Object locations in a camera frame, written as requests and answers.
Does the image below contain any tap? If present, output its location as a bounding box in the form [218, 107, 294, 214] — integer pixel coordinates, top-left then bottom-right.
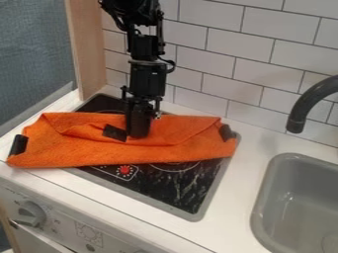
[284, 74, 338, 134]

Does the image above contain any orange cloth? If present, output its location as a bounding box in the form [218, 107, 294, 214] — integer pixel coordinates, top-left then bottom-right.
[5, 112, 239, 169]

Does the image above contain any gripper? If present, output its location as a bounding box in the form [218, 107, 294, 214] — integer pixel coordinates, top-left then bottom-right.
[119, 59, 169, 139]

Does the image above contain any toy stove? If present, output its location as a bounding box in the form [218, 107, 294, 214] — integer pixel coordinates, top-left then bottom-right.
[64, 93, 243, 222]

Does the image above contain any toy sink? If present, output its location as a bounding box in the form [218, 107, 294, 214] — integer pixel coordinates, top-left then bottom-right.
[249, 151, 338, 253]

